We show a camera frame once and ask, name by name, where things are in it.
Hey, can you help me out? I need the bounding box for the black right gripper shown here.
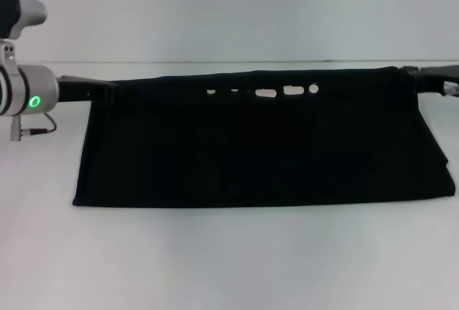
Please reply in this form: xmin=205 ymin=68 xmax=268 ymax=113
xmin=398 ymin=65 xmax=459 ymax=96

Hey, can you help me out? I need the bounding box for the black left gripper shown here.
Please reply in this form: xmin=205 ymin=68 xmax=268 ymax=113
xmin=56 ymin=75 xmax=120 ymax=105

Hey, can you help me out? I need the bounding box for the black t-shirt with white print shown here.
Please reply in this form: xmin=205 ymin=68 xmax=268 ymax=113
xmin=71 ymin=65 xmax=457 ymax=207

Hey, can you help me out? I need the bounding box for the right gripper cable with plugs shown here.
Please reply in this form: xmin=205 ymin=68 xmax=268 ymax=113
xmin=443 ymin=80 xmax=459 ymax=98

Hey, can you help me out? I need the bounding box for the gripper cable with plugs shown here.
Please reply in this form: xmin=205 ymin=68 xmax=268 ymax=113
xmin=9 ymin=112 xmax=58 ymax=143
xmin=443 ymin=80 xmax=459 ymax=98

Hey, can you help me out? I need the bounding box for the left gripper cable with plugs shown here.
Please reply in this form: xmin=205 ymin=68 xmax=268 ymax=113
xmin=9 ymin=112 xmax=58 ymax=143

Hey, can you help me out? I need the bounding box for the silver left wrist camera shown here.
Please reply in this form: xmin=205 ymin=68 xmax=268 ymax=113
xmin=0 ymin=0 xmax=49 ymax=70

